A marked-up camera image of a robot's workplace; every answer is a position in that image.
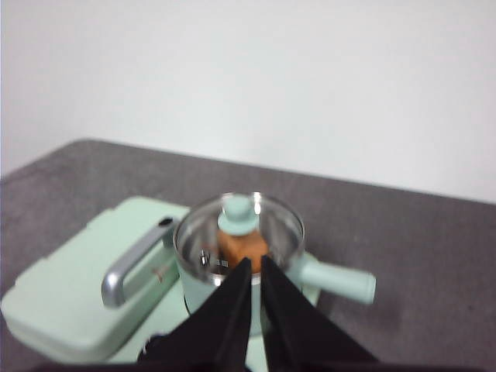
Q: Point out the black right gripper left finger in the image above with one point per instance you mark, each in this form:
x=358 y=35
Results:
x=209 y=333

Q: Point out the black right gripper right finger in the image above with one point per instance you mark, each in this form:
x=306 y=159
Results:
x=306 y=337

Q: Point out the glass lid with green knob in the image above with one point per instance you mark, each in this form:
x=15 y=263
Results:
x=237 y=217

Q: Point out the green breakfast machine base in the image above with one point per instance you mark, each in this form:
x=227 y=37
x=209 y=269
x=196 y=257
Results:
x=162 y=314

